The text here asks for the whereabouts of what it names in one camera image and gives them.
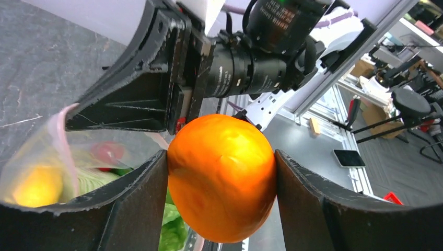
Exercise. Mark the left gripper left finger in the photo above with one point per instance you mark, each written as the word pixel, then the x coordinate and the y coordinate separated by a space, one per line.
pixel 125 214

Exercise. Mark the yellow lemon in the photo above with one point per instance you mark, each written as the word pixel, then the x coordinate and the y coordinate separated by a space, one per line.
pixel 42 186

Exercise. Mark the clear zip top bag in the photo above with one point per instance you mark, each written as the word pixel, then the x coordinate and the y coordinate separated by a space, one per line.
pixel 53 146

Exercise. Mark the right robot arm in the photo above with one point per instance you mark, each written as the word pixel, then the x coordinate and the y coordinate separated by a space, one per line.
pixel 282 46

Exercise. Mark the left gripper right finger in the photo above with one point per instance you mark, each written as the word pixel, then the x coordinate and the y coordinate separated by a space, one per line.
pixel 318 214

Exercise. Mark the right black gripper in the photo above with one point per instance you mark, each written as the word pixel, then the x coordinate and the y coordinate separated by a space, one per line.
pixel 133 94

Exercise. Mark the black tablet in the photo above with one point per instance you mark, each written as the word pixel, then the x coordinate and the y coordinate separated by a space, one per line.
pixel 349 158

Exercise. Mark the green napa cabbage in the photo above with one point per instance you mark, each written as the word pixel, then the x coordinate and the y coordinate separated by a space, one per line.
pixel 173 231

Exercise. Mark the orange bell pepper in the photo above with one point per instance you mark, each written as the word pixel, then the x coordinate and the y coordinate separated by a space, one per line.
pixel 222 177

